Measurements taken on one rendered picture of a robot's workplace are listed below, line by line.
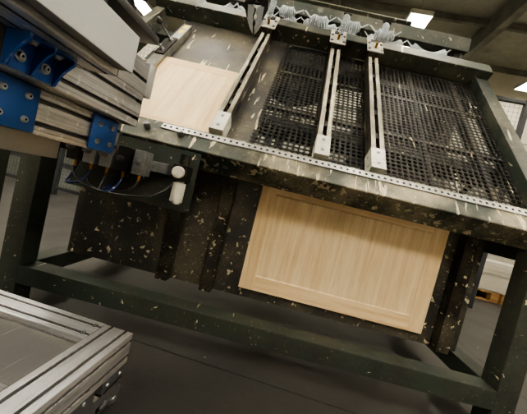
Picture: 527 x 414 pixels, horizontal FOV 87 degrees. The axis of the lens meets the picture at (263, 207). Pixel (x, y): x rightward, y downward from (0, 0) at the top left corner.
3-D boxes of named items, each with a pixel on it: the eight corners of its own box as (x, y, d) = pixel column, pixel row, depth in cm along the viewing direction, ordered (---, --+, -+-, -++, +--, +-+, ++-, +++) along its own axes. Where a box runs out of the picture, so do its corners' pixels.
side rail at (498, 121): (519, 227, 119) (543, 212, 111) (463, 93, 186) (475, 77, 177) (538, 232, 119) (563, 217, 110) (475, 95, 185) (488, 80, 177)
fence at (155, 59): (101, 115, 121) (98, 107, 118) (185, 30, 178) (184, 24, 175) (112, 117, 121) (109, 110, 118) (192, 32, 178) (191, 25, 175)
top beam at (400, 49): (158, 14, 188) (154, -4, 180) (163, 9, 194) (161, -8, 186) (482, 87, 180) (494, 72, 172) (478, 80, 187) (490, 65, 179)
